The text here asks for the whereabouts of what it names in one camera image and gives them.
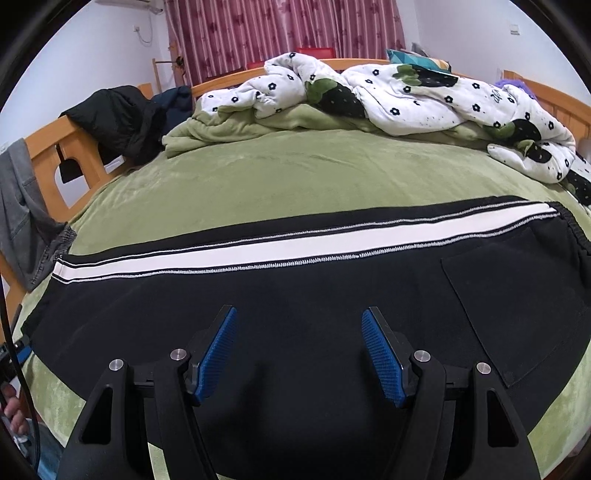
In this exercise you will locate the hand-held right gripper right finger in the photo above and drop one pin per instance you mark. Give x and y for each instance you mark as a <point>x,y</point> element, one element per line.
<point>381,360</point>

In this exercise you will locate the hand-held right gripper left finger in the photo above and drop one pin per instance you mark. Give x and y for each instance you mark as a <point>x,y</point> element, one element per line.
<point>217,355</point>

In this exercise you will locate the black pants with white stripe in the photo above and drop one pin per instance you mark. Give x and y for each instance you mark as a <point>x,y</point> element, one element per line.
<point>295,295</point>

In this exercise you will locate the person's left hand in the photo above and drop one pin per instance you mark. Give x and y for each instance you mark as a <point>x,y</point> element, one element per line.
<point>11,410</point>

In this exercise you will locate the person's leg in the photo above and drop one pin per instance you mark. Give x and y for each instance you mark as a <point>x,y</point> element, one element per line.
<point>46,452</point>

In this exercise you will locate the grey garment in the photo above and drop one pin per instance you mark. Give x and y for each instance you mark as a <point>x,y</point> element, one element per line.
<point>18,217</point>

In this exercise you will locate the green bed sheet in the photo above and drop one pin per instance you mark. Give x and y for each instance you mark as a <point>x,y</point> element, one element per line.
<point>277,180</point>

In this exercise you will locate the black jacket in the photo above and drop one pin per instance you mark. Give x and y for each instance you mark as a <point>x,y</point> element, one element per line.
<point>120,120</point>

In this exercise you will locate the navy jacket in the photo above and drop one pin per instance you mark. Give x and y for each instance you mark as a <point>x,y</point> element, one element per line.
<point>175,104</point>

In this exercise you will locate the white floral quilt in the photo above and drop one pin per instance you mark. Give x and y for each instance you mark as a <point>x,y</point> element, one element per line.
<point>415,101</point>

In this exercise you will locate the wooden coat rack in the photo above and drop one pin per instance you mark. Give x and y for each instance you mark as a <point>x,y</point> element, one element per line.
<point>159,69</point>

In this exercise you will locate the red chair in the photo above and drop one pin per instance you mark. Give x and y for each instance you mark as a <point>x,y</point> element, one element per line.
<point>255,64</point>
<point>316,51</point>

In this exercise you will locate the purple fluffy item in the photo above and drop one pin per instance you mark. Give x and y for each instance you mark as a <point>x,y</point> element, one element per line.
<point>512,87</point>

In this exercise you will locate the teal patterned pillow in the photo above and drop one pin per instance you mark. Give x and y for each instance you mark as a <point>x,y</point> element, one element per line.
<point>415,59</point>

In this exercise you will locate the red floral curtain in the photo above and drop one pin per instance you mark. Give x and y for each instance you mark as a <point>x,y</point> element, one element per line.
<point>277,27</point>

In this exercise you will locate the white air conditioner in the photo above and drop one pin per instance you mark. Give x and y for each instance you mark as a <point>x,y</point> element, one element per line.
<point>143,4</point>

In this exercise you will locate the wooden bed frame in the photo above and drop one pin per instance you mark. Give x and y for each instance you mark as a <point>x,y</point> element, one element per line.
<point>44,138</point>

